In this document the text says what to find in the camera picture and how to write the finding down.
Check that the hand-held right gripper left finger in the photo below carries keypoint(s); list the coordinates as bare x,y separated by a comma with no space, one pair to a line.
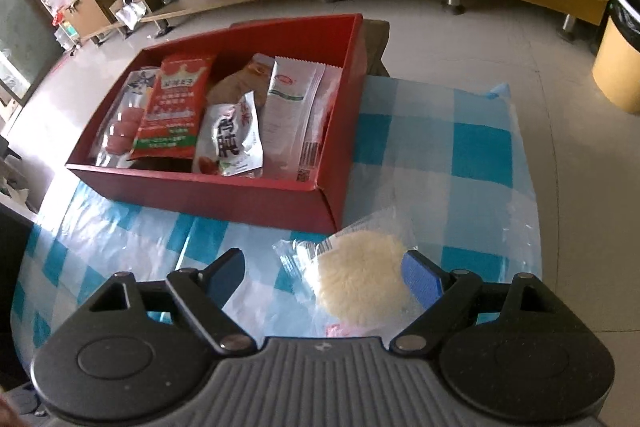
227,272

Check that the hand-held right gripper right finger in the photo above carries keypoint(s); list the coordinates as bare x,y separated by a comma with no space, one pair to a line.
420,277

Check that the round rice cracker packet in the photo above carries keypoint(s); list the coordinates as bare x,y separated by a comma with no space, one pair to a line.
350,277

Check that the red cardboard box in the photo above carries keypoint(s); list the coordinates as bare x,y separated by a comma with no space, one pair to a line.
225,202

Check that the small white red packet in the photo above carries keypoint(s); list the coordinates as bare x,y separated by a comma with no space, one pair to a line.
230,142

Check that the long white snack packet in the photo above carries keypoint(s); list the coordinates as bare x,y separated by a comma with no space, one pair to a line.
287,117

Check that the red snack packet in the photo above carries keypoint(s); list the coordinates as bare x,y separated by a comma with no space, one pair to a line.
172,107

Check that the clear sausage packet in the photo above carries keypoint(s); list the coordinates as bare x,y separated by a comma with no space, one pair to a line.
122,127

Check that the blue checked tablecloth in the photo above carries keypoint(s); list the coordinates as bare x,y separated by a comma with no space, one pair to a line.
425,147

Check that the brown wooden stool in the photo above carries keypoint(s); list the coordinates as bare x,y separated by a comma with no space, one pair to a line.
375,47

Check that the white plastic bag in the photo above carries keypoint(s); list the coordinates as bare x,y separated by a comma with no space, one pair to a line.
131,14

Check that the yellow trash bin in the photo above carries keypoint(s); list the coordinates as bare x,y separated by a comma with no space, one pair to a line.
617,67

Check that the green glass door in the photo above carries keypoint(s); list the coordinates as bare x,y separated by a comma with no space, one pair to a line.
20,22

